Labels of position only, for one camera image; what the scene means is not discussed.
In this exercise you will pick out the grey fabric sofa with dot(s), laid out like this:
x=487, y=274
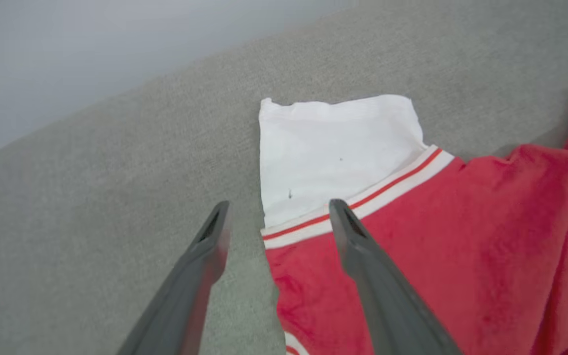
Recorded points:
x=91, y=222

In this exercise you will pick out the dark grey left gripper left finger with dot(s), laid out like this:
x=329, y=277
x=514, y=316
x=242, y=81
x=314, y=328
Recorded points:
x=185, y=296

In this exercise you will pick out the red and white basketball jersey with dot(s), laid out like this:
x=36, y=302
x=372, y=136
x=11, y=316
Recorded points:
x=437, y=246

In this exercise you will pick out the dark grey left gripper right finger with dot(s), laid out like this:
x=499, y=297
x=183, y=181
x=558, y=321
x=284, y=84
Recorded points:
x=387, y=296

